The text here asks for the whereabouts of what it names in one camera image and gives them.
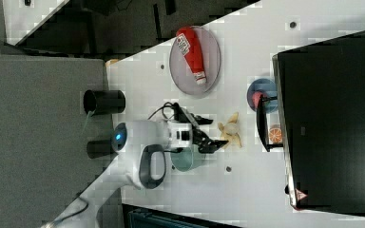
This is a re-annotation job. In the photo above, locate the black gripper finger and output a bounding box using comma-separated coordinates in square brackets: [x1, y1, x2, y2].
[202, 140, 227, 152]
[194, 115, 213, 125]

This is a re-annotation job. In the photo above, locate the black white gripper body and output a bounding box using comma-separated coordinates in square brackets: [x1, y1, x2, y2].
[167, 108, 211, 154]

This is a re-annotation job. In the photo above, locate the peeled plush banana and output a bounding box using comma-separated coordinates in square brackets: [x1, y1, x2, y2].
[218, 112, 242, 149]

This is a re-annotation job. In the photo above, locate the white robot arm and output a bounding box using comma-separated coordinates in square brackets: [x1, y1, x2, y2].
[40, 107, 227, 228]

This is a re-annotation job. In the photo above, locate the silver black toaster oven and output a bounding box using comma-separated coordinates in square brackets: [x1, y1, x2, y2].
[257, 30, 365, 217]

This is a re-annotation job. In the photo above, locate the green measuring cup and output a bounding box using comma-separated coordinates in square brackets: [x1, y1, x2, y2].
[170, 145, 206, 172]

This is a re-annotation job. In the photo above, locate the grey round plate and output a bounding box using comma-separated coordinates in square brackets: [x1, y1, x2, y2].
[169, 27, 221, 97]

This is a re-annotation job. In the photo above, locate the red toy strawberry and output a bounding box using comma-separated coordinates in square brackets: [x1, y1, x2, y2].
[251, 91, 267, 108]

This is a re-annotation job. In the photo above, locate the orange half slice toy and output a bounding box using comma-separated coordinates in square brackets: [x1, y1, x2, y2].
[268, 127, 282, 143]

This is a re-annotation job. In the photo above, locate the blue cup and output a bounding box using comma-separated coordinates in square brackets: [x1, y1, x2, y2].
[246, 78, 278, 111]

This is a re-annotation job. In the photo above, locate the black cylindrical cup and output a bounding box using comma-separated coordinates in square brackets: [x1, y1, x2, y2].
[83, 90, 125, 115]

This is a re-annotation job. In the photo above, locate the red ketchup bottle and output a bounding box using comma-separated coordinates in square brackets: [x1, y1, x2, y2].
[176, 27, 207, 86]

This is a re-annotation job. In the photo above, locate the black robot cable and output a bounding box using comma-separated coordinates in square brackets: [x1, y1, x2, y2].
[147, 101, 180, 122]

